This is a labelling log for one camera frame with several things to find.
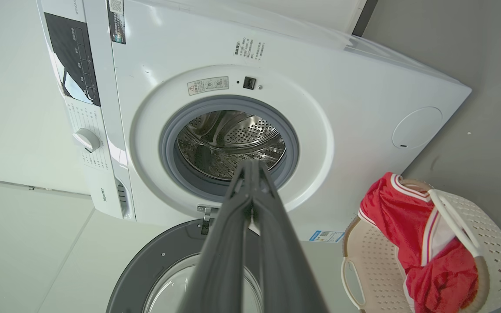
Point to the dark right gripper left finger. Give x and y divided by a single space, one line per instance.
220 261

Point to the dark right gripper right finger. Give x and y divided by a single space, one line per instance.
285 269

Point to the grey round washer door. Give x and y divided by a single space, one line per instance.
146 269

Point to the metal door hinge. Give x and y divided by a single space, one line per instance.
207 215

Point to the black door latch socket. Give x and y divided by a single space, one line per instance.
249 82

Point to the white front-load washing machine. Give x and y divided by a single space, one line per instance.
342 87

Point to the blue energy label sticker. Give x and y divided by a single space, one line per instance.
326 236

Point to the red and white garment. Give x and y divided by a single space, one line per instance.
389 217

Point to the steel perforated washer drum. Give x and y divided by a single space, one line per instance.
233 134

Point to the white caution label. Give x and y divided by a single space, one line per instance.
208 85

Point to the white control knob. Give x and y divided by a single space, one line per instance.
87 140

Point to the round white filter cover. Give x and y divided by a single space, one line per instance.
418 126

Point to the small printed text sticker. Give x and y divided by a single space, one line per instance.
249 48

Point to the black control display panel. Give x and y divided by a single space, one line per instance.
74 61

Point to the dark product sticker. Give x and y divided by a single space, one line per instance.
117 21

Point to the black baseboard strip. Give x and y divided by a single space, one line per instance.
363 17

